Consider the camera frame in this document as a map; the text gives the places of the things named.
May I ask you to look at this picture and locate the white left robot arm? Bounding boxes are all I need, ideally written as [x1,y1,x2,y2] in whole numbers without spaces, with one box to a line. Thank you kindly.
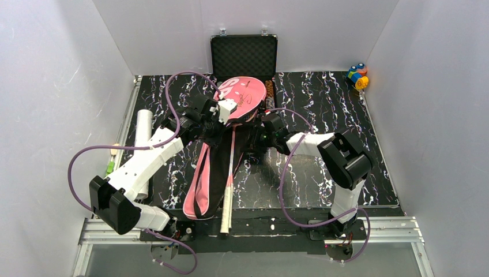
[89,95,238,235]

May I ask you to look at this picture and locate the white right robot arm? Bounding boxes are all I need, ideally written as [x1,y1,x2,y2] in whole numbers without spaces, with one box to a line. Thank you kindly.
[247,113,374,235]

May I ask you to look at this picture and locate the pink racket bag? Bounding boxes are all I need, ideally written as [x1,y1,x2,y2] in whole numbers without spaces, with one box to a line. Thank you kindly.
[182,76,268,220]

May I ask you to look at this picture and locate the green clip on rail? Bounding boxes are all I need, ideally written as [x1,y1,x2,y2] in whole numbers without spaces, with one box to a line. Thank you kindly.
[105,160,115,177]

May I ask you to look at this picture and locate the beige wooden block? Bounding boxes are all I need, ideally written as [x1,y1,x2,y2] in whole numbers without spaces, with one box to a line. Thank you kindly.
[110,144,119,156]

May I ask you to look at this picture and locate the black poker chip case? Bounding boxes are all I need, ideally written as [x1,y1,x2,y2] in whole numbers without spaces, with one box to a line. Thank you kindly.
[210,35,278,118]

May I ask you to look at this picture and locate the pink badminton racket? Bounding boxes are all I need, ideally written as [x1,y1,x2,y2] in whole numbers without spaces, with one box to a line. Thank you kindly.
[220,128,235,234]

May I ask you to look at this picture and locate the colourful toy blocks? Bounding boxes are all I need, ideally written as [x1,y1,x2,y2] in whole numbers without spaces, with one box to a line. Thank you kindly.
[347,63,370,91]

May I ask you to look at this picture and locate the white shuttlecock tube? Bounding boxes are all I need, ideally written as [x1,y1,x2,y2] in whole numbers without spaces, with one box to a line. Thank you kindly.
[134,109,153,200]

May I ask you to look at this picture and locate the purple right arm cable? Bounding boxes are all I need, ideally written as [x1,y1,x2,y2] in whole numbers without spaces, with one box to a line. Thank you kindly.
[267,107,371,264]

